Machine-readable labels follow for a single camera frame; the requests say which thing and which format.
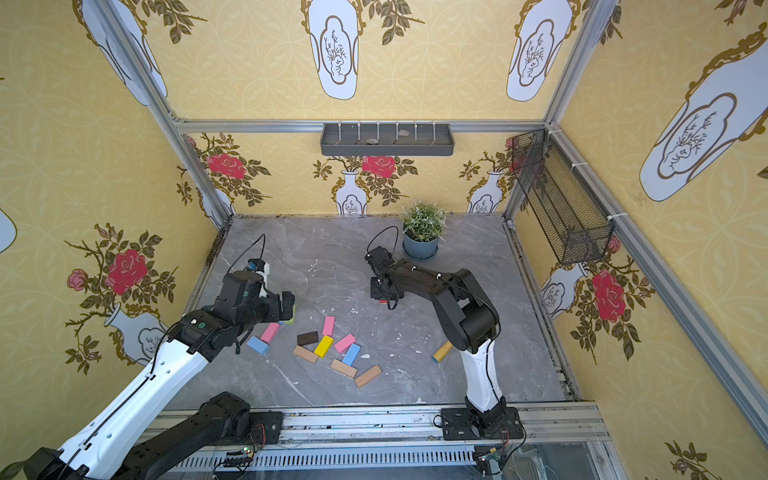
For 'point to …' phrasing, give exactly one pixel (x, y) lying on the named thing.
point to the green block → (293, 320)
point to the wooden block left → (305, 354)
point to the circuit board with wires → (240, 459)
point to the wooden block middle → (344, 368)
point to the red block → (383, 301)
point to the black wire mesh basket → (572, 219)
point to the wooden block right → (368, 375)
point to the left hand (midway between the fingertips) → (282, 297)
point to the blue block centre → (351, 354)
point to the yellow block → (324, 346)
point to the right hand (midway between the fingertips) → (380, 296)
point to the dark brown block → (307, 338)
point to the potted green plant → (424, 224)
